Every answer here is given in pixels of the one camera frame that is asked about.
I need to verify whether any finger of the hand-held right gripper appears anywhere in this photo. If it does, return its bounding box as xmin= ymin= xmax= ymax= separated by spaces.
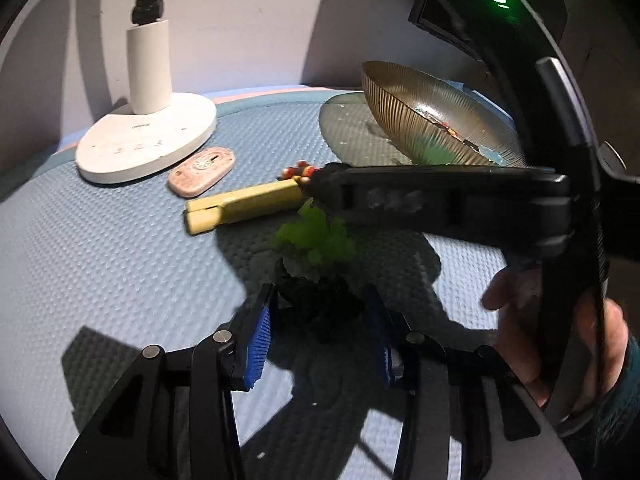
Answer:
xmin=320 ymin=162 xmax=451 ymax=186
xmin=299 ymin=172 xmax=451 ymax=234

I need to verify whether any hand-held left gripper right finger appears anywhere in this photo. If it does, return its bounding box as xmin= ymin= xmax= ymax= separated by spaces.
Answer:
xmin=362 ymin=285 xmax=546 ymax=480

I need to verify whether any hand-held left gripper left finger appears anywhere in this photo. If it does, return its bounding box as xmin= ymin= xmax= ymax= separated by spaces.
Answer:
xmin=55 ymin=282 xmax=278 ymax=480

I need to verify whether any green lettuce toy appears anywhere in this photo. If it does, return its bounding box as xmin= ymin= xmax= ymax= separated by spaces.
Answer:
xmin=272 ymin=200 xmax=365 ymax=333

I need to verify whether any red white small toy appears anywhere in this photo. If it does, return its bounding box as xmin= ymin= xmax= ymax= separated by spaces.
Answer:
xmin=277 ymin=160 xmax=321 ymax=182

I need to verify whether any ribbed glass bowl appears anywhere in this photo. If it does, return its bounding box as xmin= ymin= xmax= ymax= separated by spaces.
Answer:
xmin=361 ymin=60 xmax=531 ymax=167

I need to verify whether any yellow plastic bar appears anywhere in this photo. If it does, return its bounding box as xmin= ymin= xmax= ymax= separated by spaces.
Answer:
xmin=185 ymin=179 xmax=304 ymax=235

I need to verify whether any person's right forearm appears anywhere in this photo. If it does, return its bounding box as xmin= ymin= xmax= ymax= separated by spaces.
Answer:
xmin=562 ymin=337 xmax=640 ymax=480

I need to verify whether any person's right hand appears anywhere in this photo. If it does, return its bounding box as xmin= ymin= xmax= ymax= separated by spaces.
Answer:
xmin=482 ymin=264 xmax=631 ymax=411

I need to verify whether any white desk lamp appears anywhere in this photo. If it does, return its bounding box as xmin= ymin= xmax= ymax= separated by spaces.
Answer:
xmin=75 ymin=0 xmax=218 ymax=184

